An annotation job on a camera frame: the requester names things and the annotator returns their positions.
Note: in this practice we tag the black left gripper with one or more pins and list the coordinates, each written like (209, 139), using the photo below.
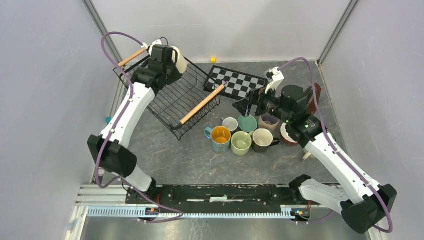
(177, 75)

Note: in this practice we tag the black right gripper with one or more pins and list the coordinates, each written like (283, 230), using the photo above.
(256, 96)

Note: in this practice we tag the cream mug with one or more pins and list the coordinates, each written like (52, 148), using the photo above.
(179, 60)
(307, 155)

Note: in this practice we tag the small green teacup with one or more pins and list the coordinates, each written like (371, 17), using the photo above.
(247, 124)

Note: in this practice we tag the grey blue mug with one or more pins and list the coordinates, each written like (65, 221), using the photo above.
(230, 123)

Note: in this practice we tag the pink iridescent mug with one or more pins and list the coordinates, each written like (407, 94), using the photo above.
(268, 122)

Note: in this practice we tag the light green mug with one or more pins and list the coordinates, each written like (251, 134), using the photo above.
(241, 143)

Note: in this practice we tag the blue bottomed mug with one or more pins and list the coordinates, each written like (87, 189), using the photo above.
(220, 137)

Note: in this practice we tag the glossy black mug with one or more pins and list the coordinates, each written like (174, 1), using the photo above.
(262, 139)

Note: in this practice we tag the red floral mug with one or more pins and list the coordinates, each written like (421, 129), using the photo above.
(285, 136)

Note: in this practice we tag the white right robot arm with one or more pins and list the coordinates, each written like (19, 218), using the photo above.
(362, 201)

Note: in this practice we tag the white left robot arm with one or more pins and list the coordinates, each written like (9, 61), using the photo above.
(109, 150)

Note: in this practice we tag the black white chessboard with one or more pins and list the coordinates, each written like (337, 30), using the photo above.
(236, 84)

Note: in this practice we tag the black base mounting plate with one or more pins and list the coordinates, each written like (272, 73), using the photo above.
(224, 198)

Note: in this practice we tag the black wire dish rack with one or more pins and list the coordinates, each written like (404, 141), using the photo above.
(173, 102)

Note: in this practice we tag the right wooden rack handle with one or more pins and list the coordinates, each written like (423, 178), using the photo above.
(202, 104)

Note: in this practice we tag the wooden rack handle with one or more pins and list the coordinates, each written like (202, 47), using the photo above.
(202, 104)
(132, 57)

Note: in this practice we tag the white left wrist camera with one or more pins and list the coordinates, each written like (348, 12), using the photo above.
(149, 47)

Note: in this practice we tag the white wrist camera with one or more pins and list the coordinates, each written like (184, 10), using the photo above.
(275, 77)
(149, 47)

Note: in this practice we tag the left wooden rack handle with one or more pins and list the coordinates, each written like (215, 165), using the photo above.
(132, 57)

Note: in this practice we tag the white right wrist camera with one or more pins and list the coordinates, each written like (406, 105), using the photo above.
(275, 77)

